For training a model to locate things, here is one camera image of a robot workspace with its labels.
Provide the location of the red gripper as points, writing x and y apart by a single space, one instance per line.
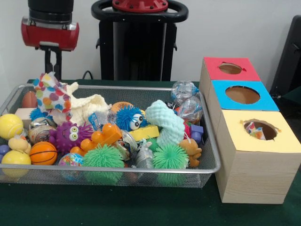
49 35

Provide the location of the small dotted cloth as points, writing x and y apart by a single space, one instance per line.
51 96

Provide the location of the white cloth with big dots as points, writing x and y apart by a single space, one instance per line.
256 131

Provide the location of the wooden box with three holes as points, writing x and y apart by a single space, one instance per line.
254 174

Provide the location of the cream knitted cloth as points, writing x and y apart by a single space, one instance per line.
89 106

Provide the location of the purple furry monster toy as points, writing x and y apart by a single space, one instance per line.
68 136

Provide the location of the yellow ball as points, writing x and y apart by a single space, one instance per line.
16 157
10 126

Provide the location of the orange plastic toy block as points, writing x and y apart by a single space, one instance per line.
101 136

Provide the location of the orange toy basketball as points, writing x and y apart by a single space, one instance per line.
43 153

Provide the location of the blue spiky ball with eyes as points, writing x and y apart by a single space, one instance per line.
127 117

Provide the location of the green spiky ball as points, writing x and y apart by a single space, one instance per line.
103 157
170 157

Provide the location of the mint green foam cloth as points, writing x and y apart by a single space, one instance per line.
167 125

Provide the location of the dark green table cloth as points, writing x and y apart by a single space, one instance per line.
141 207

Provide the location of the black monitor panel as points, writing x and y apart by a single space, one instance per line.
289 61

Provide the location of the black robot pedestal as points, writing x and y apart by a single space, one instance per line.
136 47

